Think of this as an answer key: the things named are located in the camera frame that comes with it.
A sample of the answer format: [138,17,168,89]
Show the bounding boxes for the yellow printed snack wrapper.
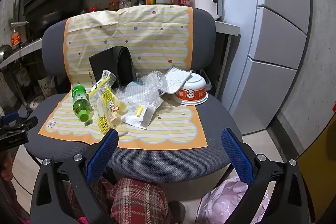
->
[91,89,127,136]

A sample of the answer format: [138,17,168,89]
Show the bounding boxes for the person's plaid pants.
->
[63,177,169,224]

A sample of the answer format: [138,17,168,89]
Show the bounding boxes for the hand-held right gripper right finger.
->
[221,128,314,224]

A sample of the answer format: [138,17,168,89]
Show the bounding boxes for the white countertop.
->
[214,20,241,36]

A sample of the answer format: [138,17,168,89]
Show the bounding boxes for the yellow striped dotted cloth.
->
[38,5,209,149]

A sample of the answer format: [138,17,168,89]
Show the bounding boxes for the black plastic bag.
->
[88,46,138,89]

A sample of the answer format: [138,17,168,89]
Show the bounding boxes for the clear bubble wrap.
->
[115,70,168,109]

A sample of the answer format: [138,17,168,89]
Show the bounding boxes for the grey refrigerator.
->
[218,0,319,136]

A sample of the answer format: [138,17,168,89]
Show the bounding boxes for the clear yellow snack wrapper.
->
[89,70,117,98]

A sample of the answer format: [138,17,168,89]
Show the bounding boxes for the white grey-edged dish cloth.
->
[164,67,194,95]

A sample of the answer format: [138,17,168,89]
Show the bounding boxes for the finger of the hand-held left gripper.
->
[0,112,39,133]

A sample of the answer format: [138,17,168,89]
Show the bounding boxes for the green plastic bottle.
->
[71,84,94,122]

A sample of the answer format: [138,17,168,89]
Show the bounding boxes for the grey office chair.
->
[25,7,243,184]

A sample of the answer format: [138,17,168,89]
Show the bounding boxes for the white plastic packet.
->
[122,101,164,130]

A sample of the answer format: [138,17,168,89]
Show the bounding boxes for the yellow board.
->
[297,119,336,205]

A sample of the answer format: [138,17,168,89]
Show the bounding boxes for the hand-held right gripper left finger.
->
[30,128,120,224]

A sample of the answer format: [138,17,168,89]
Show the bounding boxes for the orange white paper bowl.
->
[173,72,208,105]

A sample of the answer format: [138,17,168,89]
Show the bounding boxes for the metal ladle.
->
[0,44,14,62]

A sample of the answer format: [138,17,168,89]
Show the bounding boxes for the pink plastic bag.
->
[196,178,270,224]

